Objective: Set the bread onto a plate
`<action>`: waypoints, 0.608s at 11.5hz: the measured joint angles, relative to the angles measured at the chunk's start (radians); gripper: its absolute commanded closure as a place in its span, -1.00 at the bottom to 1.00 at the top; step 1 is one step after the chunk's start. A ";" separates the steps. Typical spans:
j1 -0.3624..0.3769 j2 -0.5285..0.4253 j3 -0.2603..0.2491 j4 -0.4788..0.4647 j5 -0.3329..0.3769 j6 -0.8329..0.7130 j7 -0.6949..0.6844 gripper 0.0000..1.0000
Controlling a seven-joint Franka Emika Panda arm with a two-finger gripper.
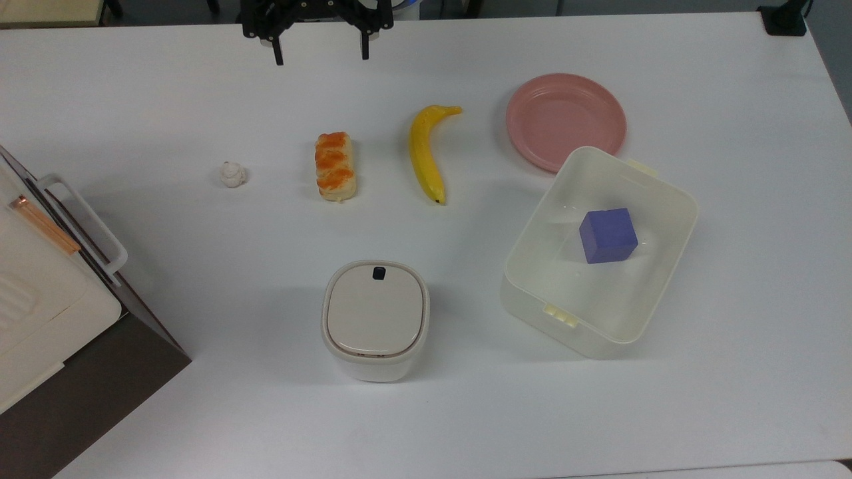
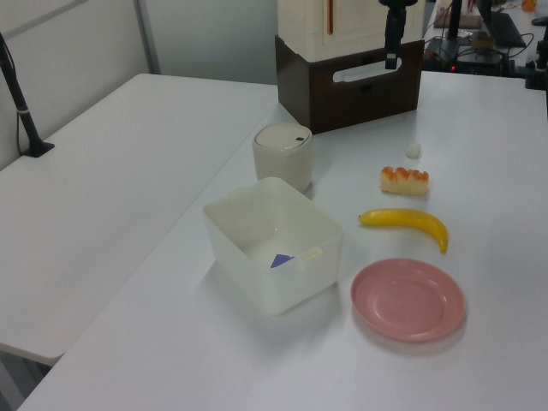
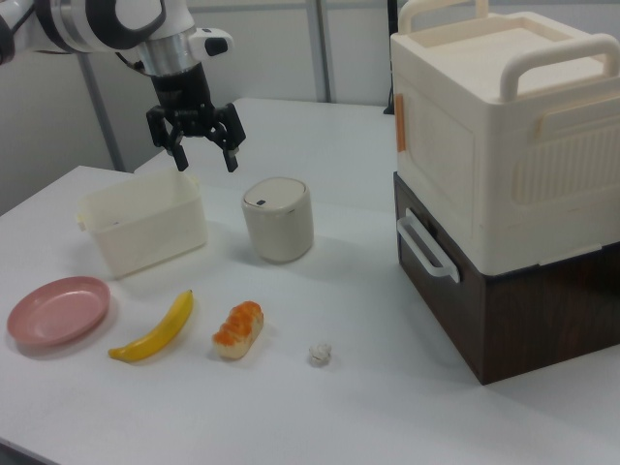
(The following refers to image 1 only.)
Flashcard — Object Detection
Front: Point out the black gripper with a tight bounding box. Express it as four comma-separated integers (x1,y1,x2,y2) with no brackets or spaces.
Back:
241,0,395,67

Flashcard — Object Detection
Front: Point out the orange glazed bread loaf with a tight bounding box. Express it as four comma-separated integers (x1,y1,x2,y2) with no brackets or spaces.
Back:
314,131,358,203

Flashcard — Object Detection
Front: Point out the pink plate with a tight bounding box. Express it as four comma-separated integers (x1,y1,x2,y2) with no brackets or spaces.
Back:
506,73,628,174

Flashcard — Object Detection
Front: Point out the yellow banana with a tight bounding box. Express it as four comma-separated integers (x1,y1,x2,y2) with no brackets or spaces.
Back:
409,104,463,206

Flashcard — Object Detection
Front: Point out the white lidded trash bin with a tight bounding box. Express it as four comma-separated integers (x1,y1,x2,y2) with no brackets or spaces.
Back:
321,260,431,383

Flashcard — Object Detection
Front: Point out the beige side table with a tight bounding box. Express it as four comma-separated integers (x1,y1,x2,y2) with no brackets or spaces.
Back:
0,0,107,29

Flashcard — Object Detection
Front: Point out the translucent white plastic box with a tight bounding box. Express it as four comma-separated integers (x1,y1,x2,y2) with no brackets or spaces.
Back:
500,146,700,360

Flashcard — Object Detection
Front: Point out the orange strip tag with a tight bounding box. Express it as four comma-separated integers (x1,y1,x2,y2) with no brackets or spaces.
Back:
8,195,82,257

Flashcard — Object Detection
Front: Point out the purple cube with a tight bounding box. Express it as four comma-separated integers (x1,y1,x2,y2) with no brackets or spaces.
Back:
578,208,639,265

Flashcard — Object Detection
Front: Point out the dark brown drawer cabinet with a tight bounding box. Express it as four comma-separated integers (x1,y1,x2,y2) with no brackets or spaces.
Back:
0,145,193,479

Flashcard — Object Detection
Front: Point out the white drawer handle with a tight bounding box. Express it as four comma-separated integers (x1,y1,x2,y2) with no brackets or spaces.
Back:
37,174,128,287

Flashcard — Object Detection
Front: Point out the cream storage box with handles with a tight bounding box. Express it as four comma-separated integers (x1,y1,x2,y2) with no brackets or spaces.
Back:
0,160,124,414

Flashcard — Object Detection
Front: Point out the black clamp mount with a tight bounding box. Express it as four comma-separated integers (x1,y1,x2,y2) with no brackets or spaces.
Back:
757,0,814,37

